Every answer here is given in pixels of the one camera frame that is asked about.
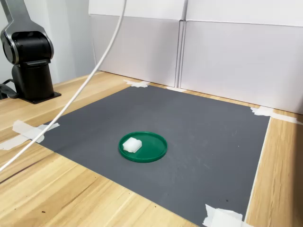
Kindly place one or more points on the white tape piece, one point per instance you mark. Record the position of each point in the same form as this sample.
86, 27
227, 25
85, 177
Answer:
10, 143
265, 111
176, 89
225, 217
137, 83
26, 130

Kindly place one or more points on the small white plastic terminal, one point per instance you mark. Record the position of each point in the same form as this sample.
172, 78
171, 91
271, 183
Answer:
132, 144

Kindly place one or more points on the round green lid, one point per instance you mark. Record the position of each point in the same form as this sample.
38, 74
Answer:
154, 149

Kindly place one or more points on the dark grey mat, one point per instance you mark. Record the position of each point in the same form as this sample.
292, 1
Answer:
189, 175

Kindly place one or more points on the white partition panel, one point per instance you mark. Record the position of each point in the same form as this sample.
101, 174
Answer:
142, 47
241, 59

